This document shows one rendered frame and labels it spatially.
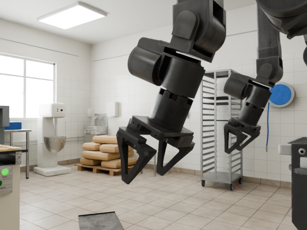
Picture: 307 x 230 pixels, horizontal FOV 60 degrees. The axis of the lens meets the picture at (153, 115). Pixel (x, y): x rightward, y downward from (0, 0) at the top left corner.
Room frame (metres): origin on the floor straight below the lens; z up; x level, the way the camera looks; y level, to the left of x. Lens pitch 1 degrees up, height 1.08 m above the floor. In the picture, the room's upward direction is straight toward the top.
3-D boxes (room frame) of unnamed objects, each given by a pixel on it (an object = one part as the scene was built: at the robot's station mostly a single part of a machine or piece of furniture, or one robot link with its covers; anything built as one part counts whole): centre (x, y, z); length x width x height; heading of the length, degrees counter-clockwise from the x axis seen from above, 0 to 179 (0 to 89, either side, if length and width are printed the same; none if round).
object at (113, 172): (5.60, 0.94, 0.06); 1.20 x 0.80 x 0.11; 56
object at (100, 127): (6.43, 1.34, 0.92); 1.00 x 0.36 x 1.11; 54
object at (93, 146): (5.77, 1.14, 0.49); 0.72 x 0.42 x 0.15; 144
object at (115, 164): (5.44, 0.69, 0.19); 0.72 x 0.42 x 0.15; 148
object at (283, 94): (4.14, -1.97, 1.10); 0.41 x 0.15 x 1.10; 54
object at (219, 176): (4.32, -1.11, 0.93); 0.64 x 0.51 x 1.78; 147
